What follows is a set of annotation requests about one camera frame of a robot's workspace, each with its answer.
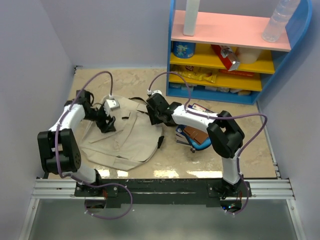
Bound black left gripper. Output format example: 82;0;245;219
83;103;116;134

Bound beige canvas backpack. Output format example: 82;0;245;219
78;96;164;171

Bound brown leather wallet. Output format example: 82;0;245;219
183;126;209;145

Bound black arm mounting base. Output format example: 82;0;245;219
74;178;252;210

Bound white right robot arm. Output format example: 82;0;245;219
146;92;245;199

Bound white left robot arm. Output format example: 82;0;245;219
37;90;116;196

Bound yellow chips bag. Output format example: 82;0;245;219
169;64;219;83

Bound dark blue bottom book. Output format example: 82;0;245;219
175;125;191;146

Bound blue pencil case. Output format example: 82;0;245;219
186;136;212;151

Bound blue round can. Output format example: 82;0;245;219
172;41;196;59

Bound red snack carton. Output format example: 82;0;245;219
211;44;241;72

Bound blue shelf unit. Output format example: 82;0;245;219
166;0;312;105

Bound red flat box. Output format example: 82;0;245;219
218;69;255;78

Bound white cup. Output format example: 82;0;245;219
235;47;262;64

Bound white tall bottle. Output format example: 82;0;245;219
183;0;200;37

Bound clear plastic water bottle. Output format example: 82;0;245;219
261;0;301;43

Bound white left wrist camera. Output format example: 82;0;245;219
103;99;120;113

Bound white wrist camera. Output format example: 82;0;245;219
147;89;163;97
103;99;120;113

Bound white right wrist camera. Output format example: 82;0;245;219
147;89;163;97

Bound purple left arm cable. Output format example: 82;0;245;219
55;71;134;221

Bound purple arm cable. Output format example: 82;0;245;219
55;71;134;221
147;71;269;216

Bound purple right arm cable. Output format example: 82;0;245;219
147;71;269;216

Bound aluminium rail frame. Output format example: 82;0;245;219
19;178;306;240

